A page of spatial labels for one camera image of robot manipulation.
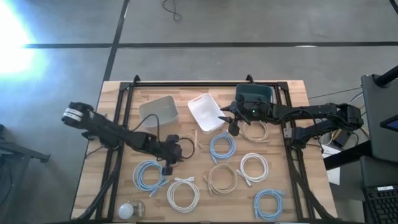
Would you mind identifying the black floor cable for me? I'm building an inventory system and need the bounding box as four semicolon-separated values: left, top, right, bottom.
161;0;183;22

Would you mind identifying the white paper sheet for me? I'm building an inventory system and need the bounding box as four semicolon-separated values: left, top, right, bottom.
322;144;341;186

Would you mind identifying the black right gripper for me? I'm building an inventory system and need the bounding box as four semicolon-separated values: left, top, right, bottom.
218;93;275;137

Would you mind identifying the black laptop keyboard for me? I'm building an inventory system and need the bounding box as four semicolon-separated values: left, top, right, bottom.
359;155;398;224

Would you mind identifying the teal plastic bin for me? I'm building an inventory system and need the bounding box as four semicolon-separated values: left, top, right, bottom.
235;83;275;106

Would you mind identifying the white light bulb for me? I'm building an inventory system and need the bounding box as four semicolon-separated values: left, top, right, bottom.
118;202;134;220

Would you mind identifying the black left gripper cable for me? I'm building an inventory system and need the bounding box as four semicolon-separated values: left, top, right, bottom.
132;113;196;160

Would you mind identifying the beige cable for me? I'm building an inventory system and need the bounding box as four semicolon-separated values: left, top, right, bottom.
203;163;239;197
241;119;270;144
182;129;203;151

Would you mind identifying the small blue-lit screen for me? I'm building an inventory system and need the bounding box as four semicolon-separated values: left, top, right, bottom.
379;114;398;133

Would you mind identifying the black metal rig frame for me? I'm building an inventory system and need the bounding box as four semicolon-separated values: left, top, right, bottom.
74;73;340;224

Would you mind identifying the blue cable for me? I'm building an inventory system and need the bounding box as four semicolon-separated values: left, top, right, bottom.
132;159;170;198
253;189;285;222
209;131;237;165

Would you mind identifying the black power adapter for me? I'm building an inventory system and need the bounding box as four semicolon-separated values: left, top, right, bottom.
332;129;353;149

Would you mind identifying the white plastic bin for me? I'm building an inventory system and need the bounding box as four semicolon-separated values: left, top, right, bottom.
187;92;227;134

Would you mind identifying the grey plastic bin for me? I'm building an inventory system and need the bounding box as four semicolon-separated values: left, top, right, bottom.
138;95;180;129

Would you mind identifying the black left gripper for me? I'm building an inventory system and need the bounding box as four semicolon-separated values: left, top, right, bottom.
155;134;184;175

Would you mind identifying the black pole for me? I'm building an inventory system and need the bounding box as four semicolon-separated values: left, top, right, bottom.
374;64;398;88

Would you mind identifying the dark grey equipment cabinet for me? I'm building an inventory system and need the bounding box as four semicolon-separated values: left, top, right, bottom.
360;73;398;163

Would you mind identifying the yellow cable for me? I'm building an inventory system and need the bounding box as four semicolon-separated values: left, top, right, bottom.
329;124;371;141

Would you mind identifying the black metal stand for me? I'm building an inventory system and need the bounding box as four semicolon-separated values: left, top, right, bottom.
0;124;51;224

